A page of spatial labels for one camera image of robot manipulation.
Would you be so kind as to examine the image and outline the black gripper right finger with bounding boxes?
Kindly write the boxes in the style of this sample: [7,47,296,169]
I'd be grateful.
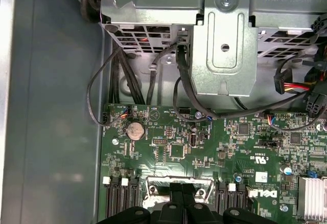
[182,183,259,224]

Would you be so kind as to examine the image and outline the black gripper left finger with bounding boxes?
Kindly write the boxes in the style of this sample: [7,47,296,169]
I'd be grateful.
[96,182,185,224]

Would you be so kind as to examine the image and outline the metal socket cover frame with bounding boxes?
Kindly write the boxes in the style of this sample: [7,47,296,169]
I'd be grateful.
[143,176,215,209]

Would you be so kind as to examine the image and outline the CPU socket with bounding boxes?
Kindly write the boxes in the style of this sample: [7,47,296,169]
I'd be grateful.
[142,175,217,211]

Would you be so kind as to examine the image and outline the RAM slot black clips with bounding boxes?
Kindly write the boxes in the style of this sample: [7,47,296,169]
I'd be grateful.
[128,178,141,209]
[110,177,121,216]
[236,183,248,210]
[215,179,228,209]

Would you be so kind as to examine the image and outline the RAM slot white clips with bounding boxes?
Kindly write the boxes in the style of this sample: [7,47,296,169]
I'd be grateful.
[228,183,237,208]
[121,178,129,213]
[103,177,112,217]

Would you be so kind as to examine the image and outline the green motherboard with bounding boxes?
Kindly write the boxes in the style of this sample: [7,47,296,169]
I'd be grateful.
[98,103,327,224]

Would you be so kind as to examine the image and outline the round coin battery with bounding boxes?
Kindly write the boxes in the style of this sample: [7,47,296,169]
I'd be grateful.
[126,120,146,141]

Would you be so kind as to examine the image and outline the silver finned chipset heatsink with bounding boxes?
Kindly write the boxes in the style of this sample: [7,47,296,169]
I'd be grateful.
[297,176,327,221]

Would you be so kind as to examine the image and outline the black open PC case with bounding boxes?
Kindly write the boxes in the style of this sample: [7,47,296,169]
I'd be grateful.
[0,0,327,224]

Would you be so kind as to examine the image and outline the black power connector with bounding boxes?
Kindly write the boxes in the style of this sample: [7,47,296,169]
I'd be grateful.
[303,65,327,119]

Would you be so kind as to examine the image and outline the metal drive cage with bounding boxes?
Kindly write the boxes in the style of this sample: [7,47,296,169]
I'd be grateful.
[101,0,327,61]

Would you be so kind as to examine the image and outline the long thin black wire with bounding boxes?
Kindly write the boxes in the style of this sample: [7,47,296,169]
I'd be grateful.
[173,77,311,122]

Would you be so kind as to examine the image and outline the flat thick black cable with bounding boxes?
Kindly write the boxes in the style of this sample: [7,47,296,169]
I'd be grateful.
[176,42,218,119]

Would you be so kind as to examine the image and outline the silver metal bracket plate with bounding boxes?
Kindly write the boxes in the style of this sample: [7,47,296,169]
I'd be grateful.
[191,0,259,98]

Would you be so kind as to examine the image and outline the fan wire coloured strands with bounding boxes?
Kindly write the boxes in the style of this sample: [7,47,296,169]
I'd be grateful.
[267,114,327,133]

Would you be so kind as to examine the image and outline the thin black looping wire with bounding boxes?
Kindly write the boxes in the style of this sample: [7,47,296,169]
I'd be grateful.
[86,47,130,128]

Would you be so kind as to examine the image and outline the black connector red yellow wires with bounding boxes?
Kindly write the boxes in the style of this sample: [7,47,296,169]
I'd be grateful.
[272,55,311,94]

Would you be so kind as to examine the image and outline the thick black cable bundle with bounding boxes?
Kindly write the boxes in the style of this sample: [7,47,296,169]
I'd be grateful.
[79,0,103,22]

